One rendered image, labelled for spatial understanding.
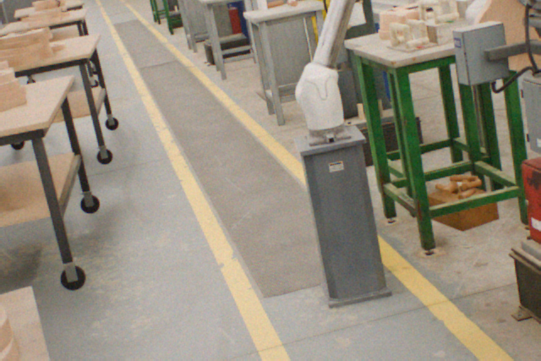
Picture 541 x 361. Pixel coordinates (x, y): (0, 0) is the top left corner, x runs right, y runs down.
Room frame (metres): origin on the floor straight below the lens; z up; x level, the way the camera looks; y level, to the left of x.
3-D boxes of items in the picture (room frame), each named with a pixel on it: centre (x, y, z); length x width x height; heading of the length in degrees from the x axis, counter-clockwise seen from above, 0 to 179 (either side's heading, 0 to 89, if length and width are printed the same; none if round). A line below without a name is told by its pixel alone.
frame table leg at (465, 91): (4.77, -1.03, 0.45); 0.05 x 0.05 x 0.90; 9
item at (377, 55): (4.46, -0.83, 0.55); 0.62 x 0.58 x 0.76; 9
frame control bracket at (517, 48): (3.34, -0.90, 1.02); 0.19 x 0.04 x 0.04; 99
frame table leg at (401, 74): (4.15, -0.63, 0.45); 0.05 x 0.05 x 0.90; 9
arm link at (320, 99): (3.90, -0.24, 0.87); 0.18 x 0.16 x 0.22; 4
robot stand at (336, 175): (3.89, -0.24, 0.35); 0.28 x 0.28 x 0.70; 1
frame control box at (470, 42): (3.33, -0.84, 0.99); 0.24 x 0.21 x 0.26; 9
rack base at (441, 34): (4.42, -0.88, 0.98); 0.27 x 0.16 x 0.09; 13
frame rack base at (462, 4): (4.45, -1.03, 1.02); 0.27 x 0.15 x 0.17; 13
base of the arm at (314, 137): (3.87, -0.24, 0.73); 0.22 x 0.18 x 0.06; 1
